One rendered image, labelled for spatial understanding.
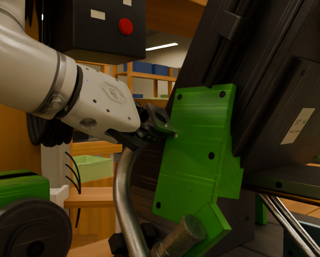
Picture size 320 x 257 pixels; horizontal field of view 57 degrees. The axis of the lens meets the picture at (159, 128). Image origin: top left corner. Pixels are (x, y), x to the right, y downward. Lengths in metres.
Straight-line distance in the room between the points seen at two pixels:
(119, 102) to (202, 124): 0.13
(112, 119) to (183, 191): 0.15
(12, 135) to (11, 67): 0.32
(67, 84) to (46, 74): 0.03
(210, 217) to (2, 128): 0.42
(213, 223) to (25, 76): 0.28
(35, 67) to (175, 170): 0.25
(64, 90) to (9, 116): 0.30
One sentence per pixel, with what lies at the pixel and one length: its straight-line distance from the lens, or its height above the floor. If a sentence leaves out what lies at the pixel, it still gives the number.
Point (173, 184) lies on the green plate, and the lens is 0.46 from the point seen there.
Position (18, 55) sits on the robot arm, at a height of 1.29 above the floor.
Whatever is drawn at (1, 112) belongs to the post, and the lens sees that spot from 0.64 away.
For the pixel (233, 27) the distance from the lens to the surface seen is 0.42.
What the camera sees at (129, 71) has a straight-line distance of 5.65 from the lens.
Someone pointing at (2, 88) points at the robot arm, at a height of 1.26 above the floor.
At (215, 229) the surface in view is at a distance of 0.40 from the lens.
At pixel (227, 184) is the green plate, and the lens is 0.46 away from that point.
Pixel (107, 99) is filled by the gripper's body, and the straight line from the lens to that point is 0.40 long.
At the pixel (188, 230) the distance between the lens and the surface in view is 0.39.
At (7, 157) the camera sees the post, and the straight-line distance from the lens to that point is 0.65.
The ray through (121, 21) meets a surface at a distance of 0.65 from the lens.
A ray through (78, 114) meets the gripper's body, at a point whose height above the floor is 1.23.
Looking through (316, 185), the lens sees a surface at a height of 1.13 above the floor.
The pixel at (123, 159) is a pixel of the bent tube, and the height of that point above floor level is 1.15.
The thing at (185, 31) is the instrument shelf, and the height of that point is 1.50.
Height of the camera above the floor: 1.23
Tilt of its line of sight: 3 degrees down
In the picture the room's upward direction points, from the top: straight up
